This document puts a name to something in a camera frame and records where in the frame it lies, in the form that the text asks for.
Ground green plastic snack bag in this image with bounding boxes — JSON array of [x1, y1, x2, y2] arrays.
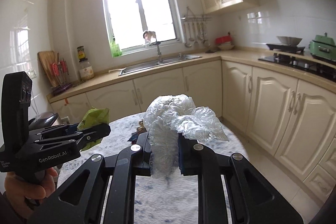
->
[[77, 107, 111, 152]]

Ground clear plastic wrap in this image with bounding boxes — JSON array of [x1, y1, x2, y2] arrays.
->
[[143, 94, 229, 178]]

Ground kitchen window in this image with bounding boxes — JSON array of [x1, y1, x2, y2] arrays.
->
[[103, 0, 181, 54]]

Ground person's left hand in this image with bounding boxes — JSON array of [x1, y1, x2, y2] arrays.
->
[[5, 168, 58, 218]]

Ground large jar with label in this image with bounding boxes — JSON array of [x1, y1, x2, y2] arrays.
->
[[77, 46, 95, 81]]

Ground dark knife holder rack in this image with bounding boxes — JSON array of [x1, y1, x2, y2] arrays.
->
[[50, 52, 72, 96]]

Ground wooden cutting board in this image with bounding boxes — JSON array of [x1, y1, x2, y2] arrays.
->
[[38, 51, 59, 88]]

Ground cream lower cabinets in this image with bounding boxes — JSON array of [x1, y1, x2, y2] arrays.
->
[[50, 57, 335, 201]]

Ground stainless steel sink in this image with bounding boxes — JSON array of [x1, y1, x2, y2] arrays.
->
[[119, 54, 201, 76]]

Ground chrome faucet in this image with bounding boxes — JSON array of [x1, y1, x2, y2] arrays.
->
[[143, 30, 162, 64]]

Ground red lidded bowl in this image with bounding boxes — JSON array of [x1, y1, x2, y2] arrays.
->
[[215, 32, 234, 51]]

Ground hanging utensil rack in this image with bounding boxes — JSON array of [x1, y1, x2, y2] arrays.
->
[[181, 6, 212, 48]]

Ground black gas stove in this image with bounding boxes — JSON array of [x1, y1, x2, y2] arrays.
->
[[259, 53, 336, 82]]

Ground grey bowl on stove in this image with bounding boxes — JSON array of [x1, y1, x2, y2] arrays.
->
[[276, 36, 302, 47]]

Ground green electric cooker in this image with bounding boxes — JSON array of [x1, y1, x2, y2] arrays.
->
[[309, 32, 336, 63]]

